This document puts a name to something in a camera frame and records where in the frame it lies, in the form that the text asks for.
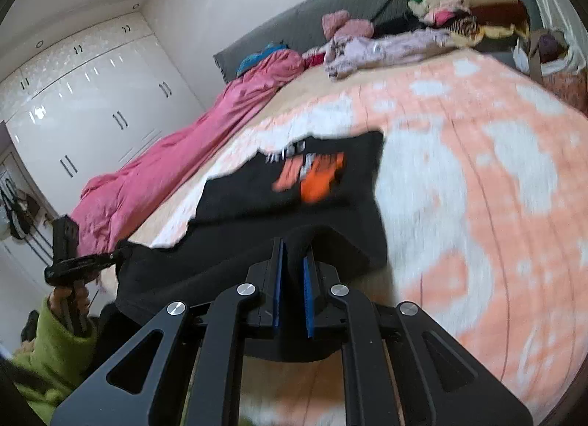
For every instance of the beige fleece bed sheet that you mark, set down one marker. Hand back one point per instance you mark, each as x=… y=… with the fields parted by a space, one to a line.
x=310 y=105

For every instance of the white wardrobe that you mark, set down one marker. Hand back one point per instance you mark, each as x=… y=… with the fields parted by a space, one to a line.
x=86 y=106

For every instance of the pink fluffy knit item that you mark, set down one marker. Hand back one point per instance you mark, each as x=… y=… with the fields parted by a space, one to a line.
x=340 y=24

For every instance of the green fleece sleeve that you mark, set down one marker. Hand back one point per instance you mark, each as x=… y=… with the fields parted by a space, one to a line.
x=57 y=363

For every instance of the lilac crumpled garment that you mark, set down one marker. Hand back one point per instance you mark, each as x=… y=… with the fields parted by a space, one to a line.
x=347 y=55

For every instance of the blue cloth at headboard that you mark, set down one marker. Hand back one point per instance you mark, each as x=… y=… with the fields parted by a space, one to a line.
x=254 y=59

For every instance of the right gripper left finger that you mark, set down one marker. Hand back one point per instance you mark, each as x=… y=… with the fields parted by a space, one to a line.
x=184 y=367

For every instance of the white bag of clothes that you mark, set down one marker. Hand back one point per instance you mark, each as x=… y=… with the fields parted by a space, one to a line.
x=548 y=59

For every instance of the grey bed headboard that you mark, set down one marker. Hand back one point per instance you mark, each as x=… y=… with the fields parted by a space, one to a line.
x=300 y=28

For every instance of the pink quilted duvet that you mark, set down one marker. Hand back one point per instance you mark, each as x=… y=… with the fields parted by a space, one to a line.
x=114 y=205

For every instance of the peach white plaid blanket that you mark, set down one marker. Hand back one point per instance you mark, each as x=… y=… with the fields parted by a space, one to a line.
x=482 y=191

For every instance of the red garment near pillow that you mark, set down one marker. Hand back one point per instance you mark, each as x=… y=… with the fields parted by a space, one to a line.
x=313 y=60

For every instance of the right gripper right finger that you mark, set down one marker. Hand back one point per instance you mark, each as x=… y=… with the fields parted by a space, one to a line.
x=400 y=367

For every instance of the black IKISS sweater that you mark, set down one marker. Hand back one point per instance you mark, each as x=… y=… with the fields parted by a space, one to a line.
x=315 y=196

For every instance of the stack of folded clothes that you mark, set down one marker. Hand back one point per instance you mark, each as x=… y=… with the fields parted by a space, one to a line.
x=487 y=25

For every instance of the person left hand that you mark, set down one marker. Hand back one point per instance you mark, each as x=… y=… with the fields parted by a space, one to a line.
x=70 y=305

